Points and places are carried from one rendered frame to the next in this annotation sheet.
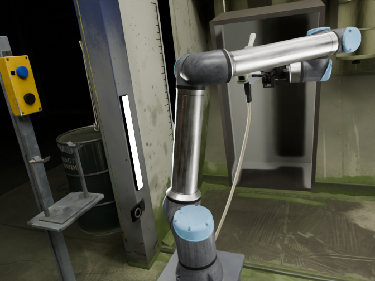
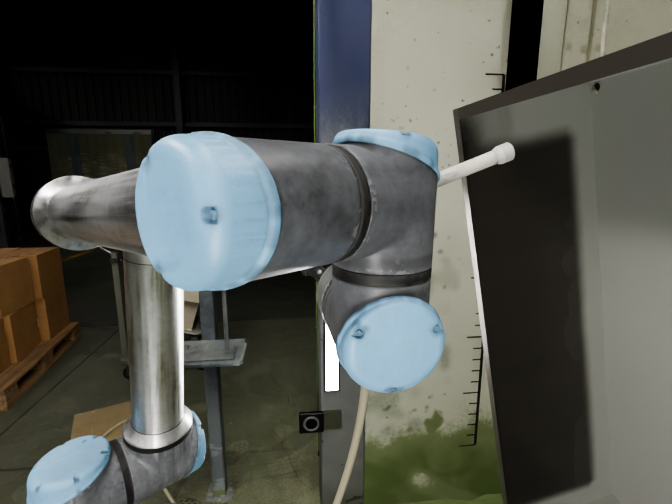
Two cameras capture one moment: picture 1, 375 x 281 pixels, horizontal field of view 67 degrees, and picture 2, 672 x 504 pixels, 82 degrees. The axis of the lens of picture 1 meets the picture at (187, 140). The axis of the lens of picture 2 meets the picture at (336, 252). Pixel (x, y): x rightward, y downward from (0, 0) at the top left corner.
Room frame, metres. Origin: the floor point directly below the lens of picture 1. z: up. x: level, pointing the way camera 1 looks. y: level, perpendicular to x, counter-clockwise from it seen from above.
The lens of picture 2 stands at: (1.06, -0.88, 1.49)
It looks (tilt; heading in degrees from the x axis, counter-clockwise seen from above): 11 degrees down; 60
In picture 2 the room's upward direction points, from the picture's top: straight up
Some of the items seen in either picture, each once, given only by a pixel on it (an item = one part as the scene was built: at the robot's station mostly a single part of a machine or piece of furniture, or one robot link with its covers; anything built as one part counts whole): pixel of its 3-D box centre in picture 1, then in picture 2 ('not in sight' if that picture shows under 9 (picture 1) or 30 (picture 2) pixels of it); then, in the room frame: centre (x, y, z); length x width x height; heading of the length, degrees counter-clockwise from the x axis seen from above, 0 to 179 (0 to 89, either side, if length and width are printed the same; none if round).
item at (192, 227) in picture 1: (193, 233); (78, 490); (0.93, 0.01, 0.83); 0.17 x 0.15 x 0.18; 15
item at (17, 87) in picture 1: (20, 86); not in sight; (1.35, 0.73, 1.42); 0.12 x 0.06 x 0.26; 157
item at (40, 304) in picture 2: not in sight; (38, 313); (0.41, 3.13, 0.33); 0.38 x 0.29 x 0.36; 74
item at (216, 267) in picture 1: (198, 263); not in sight; (0.93, 0.01, 0.69); 0.19 x 0.19 x 0.10
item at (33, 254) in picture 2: not in sight; (31, 272); (0.41, 3.11, 0.69); 0.38 x 0.29 x 0.36; 72
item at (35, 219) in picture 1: (67, 208); (204, 353); (1.32, 0.65, 0.78); 0.31 x 0.23 x 0.01; 157
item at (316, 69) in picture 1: (315, 70); (377, 321); (1.27, -0.59, 1.35); 0.12 x 0.09 x 0.10; 71
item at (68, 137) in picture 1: (90, 134); not in sight; (2.49, 0.86, 0.86); 0.54 x 0.54 x 0.01
